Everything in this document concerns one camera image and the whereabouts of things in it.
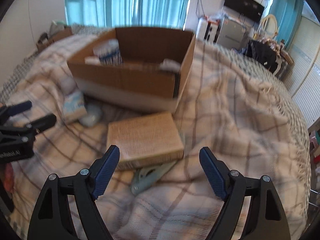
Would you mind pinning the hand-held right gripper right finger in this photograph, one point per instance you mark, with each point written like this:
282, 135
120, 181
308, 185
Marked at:
212, 172

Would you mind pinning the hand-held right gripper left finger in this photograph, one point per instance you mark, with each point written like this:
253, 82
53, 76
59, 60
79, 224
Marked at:
106, 170

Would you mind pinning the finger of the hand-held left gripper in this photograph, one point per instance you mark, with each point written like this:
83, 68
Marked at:
21, 107
43, 122

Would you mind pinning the small brown cardboard box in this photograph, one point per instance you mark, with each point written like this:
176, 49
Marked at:
142, 140

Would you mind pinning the large cardboard box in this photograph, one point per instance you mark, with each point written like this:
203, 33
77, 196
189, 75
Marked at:
130, 80

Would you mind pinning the light blue tissue pack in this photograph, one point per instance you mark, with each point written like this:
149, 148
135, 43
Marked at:
73, 106

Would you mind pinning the plaid blanket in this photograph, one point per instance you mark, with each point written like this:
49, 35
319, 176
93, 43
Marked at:
175, 155

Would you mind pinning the pale green plastic clip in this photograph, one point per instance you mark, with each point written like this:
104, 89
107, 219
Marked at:
147, 176

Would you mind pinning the pale blue round object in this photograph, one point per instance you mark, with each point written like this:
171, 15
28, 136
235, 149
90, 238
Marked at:
91, 117

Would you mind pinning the white and blue container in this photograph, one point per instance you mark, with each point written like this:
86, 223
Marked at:
108, 52

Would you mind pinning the white round object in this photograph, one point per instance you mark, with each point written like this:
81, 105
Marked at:
170, 65

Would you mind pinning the black clothing pile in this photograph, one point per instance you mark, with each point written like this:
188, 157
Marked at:
262, 52

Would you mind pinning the white cabinet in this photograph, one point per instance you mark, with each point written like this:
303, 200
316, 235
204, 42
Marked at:
231, 33

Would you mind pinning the white appliance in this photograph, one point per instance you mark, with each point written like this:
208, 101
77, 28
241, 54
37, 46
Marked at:
206, 28

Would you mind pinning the teal window curtain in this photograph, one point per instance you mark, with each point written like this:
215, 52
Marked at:
125, 2

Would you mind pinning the cream oval mirror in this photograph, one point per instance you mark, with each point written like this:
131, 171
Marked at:
269, 25

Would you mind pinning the black wall television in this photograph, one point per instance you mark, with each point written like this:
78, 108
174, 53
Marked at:
243, 3

